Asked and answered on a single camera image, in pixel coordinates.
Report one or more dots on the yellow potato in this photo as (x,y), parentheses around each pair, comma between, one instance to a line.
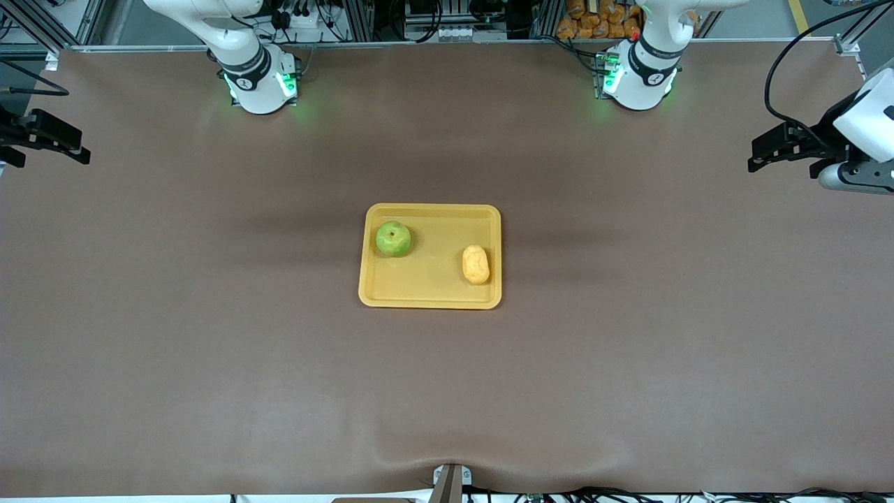
(475,264)

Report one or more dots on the green apple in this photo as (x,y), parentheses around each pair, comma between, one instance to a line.
(393,238)

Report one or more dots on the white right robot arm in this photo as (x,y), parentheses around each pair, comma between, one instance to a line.
(255,91)

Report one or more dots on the yellow plastic tray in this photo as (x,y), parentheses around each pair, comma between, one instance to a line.
(433,283)

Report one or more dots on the orange snack packet pile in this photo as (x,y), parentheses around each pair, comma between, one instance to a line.
(594,19)

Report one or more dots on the white power strip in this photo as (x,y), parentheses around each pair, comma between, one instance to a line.
(300,19)

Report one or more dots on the brown table mat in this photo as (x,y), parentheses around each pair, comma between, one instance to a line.
(447,391)

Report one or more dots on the metal corner bracket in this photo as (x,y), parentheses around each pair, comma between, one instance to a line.
(847,46)

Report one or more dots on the metal table clamp bracket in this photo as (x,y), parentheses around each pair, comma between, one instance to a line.
(450,483)

